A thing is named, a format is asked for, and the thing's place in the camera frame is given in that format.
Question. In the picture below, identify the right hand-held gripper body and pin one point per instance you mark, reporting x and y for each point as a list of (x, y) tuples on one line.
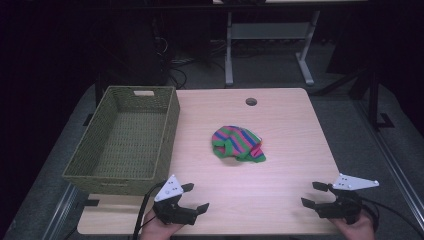
[(340, 210)]

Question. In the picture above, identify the grey metal desk frame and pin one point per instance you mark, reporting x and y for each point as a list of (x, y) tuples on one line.
[(270, 30)]

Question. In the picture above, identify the black metal stand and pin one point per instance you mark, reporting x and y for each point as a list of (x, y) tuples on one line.
[(373, 100)]

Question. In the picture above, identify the person's left hand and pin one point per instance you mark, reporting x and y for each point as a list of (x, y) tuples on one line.
[(158, 230)]

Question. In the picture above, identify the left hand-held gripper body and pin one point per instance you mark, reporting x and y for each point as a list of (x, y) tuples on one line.
[(173, 210)]

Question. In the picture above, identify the metal floor rail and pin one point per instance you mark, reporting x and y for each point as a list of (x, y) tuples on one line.
[(61, 213), (390, 160)]

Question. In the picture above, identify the striped knitted pet sweater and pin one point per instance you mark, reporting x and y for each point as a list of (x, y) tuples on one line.
[(238, 143)]

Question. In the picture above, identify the green woven basket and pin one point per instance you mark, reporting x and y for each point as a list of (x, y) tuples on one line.
[(126, 143)]

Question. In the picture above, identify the person's right hand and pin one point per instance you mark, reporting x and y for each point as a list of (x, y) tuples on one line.
[(355, 230)]

